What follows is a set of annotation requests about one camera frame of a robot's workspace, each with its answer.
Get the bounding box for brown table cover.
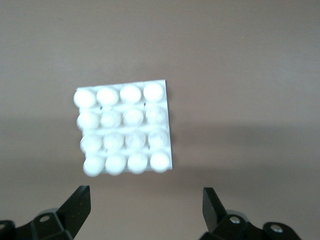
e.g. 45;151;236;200
0;0;320;240

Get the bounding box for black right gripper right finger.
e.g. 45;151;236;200
202;187;301;240

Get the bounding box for white studded base plate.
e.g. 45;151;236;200
73;79;174;178

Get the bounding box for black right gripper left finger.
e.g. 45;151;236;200
0;184;91;240

